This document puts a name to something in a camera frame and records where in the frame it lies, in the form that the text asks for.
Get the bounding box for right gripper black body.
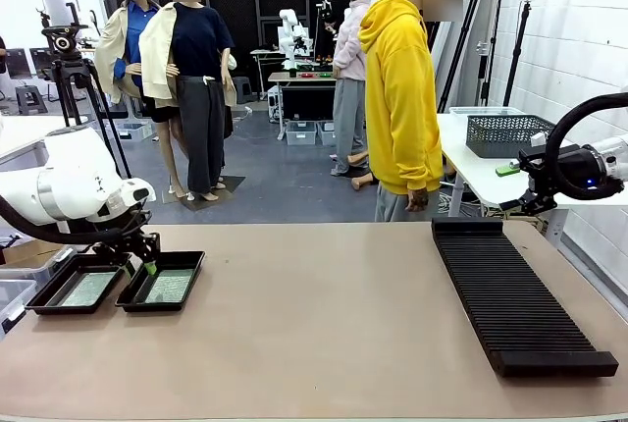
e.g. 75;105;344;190
518;143;602;196

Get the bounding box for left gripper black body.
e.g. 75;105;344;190
91;231;162;267

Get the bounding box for green perforated circuit board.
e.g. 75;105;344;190
144;269;196;304
61;272;118;307

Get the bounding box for black ESD tray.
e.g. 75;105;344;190
24;253;133;316
115;250;207;314

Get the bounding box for person's right forearm yellow sleeve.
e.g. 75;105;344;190
392;135;442;192

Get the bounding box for person's tattooed right hand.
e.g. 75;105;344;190
405;187;430;213

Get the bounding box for white side table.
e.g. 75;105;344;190
435;106;628;249

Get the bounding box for grey woven plastic basket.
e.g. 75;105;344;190
465;114;558;159

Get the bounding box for clear bin holding cardboard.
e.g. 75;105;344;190
0;239;75;290

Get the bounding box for black slotted board rack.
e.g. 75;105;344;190
430;216;620;379

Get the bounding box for brown cardboard box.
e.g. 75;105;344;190
2;239;65;266

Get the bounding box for clear floor bin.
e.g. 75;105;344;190
117;121;154;144

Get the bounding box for dark mannequin floor plate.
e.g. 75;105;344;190
161;175;246;211

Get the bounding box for clear bin with black latch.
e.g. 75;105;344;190
0;279;39;340

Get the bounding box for black light stand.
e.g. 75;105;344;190
502;0;535;108

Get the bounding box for black tall stand poles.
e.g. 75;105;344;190
436;0;509;114

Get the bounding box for person in yellow hoodie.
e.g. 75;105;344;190
357;0;465;223

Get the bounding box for black step stool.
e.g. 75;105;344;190
14;83;49;116
233;77;256;103

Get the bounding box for clear storage bin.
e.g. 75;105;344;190
286;120;319;146
317;120;338;146

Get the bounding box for background table with black panel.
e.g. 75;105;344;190
267;71;340;141

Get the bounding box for mannequin blue shirt black hat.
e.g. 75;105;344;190
92;0;190;200

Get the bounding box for mannequin navy top grey trousers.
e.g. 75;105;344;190
138;0;239;202

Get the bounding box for white framed board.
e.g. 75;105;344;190
39;0;79;26

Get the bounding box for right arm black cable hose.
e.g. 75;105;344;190
544;92;628;200

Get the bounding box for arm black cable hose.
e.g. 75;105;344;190
544;92;628;200
0;193;136;246

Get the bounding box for white cable bundle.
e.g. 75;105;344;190
439;179;492;212

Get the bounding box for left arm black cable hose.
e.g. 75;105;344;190
0;193;136;246

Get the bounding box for black camera tripod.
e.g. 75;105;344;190
51;58;133;181

